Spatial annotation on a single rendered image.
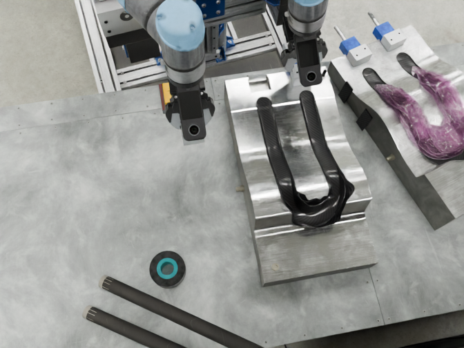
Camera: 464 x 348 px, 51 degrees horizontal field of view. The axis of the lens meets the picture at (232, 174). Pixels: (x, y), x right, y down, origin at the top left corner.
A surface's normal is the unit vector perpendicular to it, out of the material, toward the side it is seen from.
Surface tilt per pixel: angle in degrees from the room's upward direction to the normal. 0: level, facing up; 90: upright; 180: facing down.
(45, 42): 0
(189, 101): 30
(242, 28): 0
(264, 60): 0
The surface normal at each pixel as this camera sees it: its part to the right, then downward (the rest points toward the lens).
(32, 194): 0.03, -0.36
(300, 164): -0.06, -0.75
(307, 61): 0.00, 0.32
